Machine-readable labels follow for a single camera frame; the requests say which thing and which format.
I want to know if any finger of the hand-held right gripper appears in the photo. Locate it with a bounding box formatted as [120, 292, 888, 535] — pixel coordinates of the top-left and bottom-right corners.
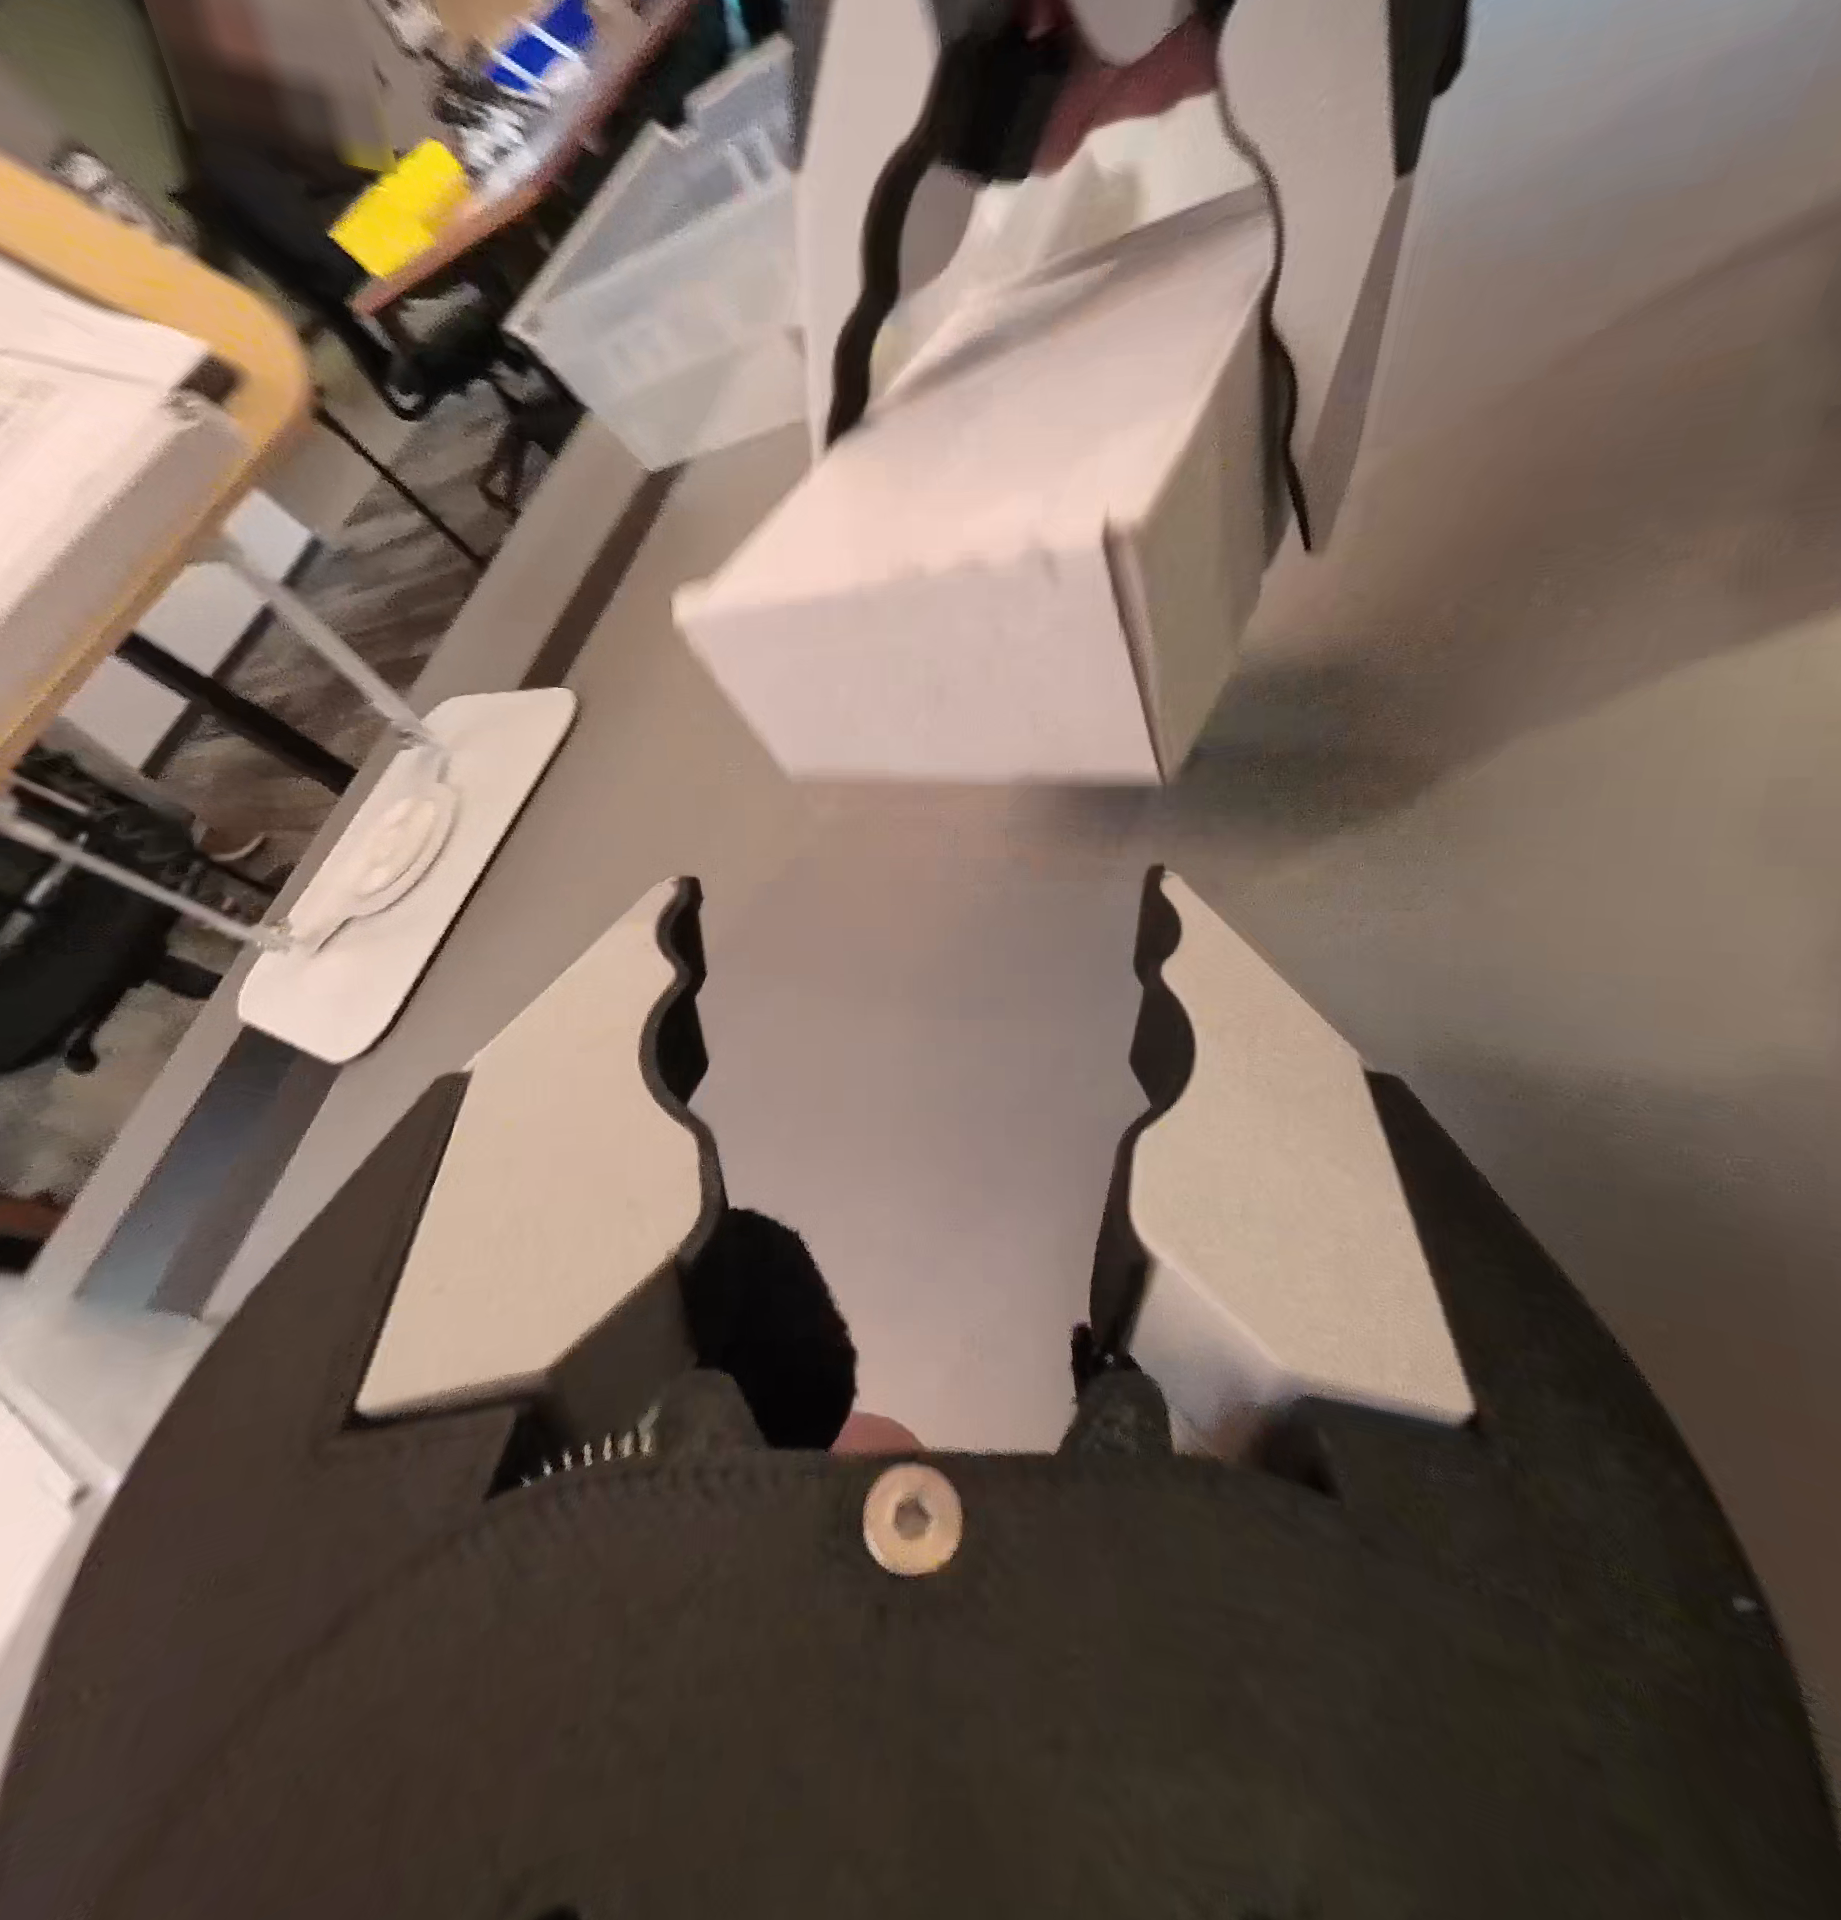
[1217, 0, 1416, 555]
[792, 0, 985, 453]

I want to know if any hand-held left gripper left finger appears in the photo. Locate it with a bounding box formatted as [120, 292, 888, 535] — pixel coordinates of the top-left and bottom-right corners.
[353, 877, 726, 1444]

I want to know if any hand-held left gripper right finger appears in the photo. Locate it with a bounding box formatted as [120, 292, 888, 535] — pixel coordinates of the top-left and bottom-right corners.
[1092, 866, 1476, 1444]

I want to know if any white cardboard box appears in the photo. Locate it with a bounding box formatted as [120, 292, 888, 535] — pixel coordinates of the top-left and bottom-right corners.
[672, 90, 1297, 789]

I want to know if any person's right hand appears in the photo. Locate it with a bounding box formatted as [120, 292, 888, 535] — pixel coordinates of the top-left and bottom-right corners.
[935, 0, 1221, 184]

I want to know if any clear plastic container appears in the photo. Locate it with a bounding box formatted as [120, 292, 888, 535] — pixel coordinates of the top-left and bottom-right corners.
[504, 36, 807, 469]

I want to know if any yellow object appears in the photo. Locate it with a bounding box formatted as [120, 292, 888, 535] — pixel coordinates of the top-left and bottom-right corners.
[330, 139, 471, 277]

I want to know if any black office chair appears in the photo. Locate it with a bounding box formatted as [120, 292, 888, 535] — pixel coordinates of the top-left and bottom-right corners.
[184, 121, 577, 513]

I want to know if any black bag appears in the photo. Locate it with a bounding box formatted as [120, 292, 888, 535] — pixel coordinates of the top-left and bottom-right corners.
[0, 750, 220, 1076]

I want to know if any clear plastic bin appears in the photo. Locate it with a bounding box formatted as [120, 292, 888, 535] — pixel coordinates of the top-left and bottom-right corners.
[0, 1305, 130, 1802]

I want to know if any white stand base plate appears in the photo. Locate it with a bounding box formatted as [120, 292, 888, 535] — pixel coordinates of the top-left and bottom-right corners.
[237, 688, 581, 1067]

